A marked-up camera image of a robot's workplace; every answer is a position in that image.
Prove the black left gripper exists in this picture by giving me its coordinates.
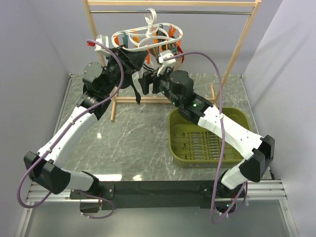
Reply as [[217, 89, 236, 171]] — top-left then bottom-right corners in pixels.
[[103, 46, 149, 96]]

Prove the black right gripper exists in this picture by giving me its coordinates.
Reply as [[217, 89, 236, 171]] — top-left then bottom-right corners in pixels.
[[138, 65, 181, 108]]

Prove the white plastic clip hanger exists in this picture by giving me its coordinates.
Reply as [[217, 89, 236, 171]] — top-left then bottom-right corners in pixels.
[[111, 8, 183, 52]]

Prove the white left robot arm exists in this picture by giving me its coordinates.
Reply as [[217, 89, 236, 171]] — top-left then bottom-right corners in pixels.
[[24, 47, 148, 198]]

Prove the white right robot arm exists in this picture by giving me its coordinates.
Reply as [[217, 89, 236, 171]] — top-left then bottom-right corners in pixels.
[[138, 70, 275, 197]]

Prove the brown striped sock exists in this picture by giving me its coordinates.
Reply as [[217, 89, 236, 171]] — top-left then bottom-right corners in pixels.
[[149, 46, 162, 63]]

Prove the red and beige sock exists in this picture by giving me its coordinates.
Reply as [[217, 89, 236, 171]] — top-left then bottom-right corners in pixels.
[[173, 53, 185, 71]]

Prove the olive green plastic basket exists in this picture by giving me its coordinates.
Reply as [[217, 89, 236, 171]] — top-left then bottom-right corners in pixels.
[[168, 107, 250, 168]]

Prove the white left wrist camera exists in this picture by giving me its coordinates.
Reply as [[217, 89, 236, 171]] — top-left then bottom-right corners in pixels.
[[87, 35, 111, 57]]

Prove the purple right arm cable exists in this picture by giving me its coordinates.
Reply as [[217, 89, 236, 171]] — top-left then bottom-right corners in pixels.
[[165, 51, 248, 225]]

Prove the wooden drying rack frame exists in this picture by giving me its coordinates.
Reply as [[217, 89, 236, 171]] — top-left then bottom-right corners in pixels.
[[81, 0, 262, 122]]

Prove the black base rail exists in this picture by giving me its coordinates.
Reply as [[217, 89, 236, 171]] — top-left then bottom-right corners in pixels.
[[69, 180, 247, 214]]

